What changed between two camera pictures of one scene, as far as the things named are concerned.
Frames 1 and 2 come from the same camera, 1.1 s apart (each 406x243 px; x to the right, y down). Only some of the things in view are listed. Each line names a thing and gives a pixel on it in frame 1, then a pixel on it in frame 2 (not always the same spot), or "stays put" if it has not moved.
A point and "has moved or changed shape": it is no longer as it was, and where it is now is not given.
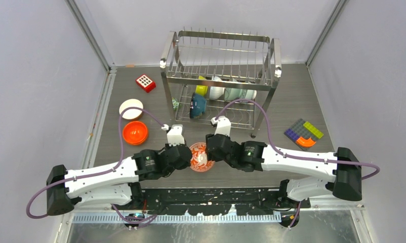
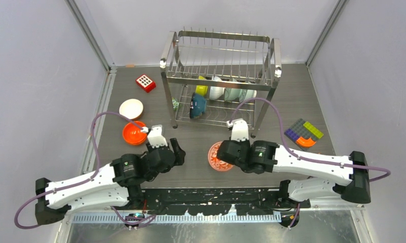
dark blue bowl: [198, 105] stays put
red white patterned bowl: [199, 161] has moved or changed shape
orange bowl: [135, 132] stays put
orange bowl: [135, 137] stays put
